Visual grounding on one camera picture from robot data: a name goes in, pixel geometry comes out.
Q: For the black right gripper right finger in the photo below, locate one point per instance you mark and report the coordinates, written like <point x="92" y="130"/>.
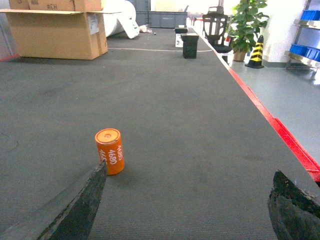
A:
<point x="294" y="213"/>

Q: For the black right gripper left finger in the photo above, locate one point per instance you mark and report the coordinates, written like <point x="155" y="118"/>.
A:
<point x="68" y="216"/>

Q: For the orange cylindrical cap 4680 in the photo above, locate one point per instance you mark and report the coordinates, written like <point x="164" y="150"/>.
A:
<point x="110" y="150"/>

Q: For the steel shelf rack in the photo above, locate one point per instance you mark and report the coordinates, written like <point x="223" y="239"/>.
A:
<point x="307" y="34"/>

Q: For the blue bin lower shelf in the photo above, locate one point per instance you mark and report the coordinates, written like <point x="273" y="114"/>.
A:
<point x="311" y="53"/>

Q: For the blue bin shelf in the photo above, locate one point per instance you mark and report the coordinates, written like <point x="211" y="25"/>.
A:
<point x="311" y="53"/>
<point x="311" y="15"/>

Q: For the blue bin upper shelf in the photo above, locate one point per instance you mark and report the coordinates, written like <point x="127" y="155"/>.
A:
<point x="311" y="15"/>

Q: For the yellow black traffic cone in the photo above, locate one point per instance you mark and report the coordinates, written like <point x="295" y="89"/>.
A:
<point x="256" y="58"/>

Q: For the large cardboard box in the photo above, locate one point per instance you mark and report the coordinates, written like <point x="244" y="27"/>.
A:
<point x="73" y="35"/>

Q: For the green potted plant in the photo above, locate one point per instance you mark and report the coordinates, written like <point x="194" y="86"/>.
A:
<point x="245" y="26"/>

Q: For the white foam roll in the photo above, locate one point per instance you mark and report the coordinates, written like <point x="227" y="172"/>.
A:
<point x="120" y="16"/>

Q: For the black plastic box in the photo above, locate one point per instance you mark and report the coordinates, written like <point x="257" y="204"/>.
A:
<point x="190" y="45"/>

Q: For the white picture card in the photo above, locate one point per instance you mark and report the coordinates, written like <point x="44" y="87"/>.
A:
<point x="178" y="41"/>

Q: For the black office chair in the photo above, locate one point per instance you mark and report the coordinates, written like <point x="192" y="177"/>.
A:
<point x="214" y="28"/>

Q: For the upper cardboard box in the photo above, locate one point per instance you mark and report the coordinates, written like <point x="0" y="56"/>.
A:
<point x="58" y="5"/>

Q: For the grey plastic crate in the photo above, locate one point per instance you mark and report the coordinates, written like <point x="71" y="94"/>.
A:
<point x="161" y="19"/>

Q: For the small black flat box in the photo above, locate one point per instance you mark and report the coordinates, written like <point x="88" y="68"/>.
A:
<point x="181" y="30"/>

